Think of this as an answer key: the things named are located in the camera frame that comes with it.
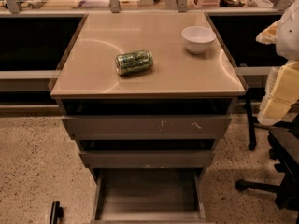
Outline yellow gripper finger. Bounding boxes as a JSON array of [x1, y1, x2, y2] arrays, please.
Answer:
[[257, 62, 299, 125], [256, 21, 278, 45]]

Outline black object on floor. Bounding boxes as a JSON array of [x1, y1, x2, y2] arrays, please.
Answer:
[[50, 201, 64, 224]]

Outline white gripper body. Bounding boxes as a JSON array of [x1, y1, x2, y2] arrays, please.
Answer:
[[276, 0, 299, 61]]

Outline middle grey drawer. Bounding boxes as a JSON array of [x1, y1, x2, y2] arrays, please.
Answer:
[[79, 150, 215, 168]]

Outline black office chair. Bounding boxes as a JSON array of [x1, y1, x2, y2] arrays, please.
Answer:
[[235, 115, 299, 224]]

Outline open bottom grey drawer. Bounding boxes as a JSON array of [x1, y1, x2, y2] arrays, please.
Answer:
[[91, 169, 206, 224]]

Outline green soda can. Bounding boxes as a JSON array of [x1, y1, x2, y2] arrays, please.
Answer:
[[115, 50, 153, 76]]

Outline top grey drawer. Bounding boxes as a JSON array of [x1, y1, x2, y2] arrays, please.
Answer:
[[62, 115, 232, 140]]

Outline grey drawer cabinet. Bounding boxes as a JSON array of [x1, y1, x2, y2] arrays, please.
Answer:
[[50, 12, 246, 224]]

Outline white bowl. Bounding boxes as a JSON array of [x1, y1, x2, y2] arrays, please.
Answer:
[[181, 26, 216, 54]]

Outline black desk leg with caster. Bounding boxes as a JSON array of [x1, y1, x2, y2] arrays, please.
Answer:
[[244, 91, 256, 151]]

